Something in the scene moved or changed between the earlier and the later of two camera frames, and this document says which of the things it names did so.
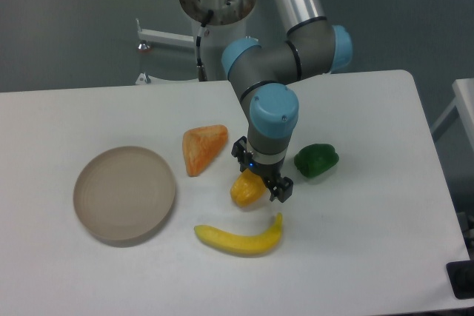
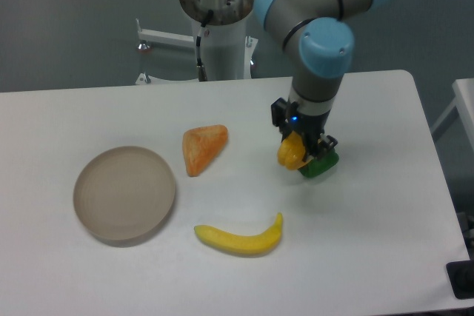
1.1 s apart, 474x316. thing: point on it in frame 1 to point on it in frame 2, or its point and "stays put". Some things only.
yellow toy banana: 242,245 stays put
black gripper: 280,188 to 286,116
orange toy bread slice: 201,146 stays put
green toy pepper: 313,160 stays put
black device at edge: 461,274 stays put
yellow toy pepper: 247,189 to 291,152
